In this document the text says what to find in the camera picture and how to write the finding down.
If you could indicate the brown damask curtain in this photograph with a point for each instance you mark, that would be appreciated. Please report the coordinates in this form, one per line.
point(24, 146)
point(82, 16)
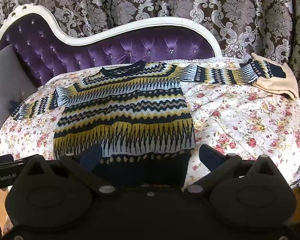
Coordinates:
point(165, 0)

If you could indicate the purple tufted sofa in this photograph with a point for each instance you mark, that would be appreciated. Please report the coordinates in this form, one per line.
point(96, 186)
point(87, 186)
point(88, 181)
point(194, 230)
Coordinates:
point(130, 48)

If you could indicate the floral bedspread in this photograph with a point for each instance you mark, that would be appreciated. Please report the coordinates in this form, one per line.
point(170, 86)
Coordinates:
point(240, 120)

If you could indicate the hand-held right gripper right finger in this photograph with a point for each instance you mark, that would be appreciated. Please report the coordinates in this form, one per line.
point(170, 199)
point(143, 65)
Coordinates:
point(210, 156)

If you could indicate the patterned knit sweater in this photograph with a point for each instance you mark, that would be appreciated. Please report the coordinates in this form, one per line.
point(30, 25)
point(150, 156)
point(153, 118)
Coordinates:
point(125, 110)

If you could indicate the grey pillow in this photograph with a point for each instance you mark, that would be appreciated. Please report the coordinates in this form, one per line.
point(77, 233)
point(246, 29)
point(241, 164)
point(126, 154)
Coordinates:
point(7, 80)

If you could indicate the beige cloth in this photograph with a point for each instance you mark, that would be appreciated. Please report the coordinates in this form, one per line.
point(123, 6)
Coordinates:
point(285, 88)

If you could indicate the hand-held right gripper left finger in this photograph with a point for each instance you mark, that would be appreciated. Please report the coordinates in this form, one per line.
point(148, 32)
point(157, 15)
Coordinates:
point(91, 158)

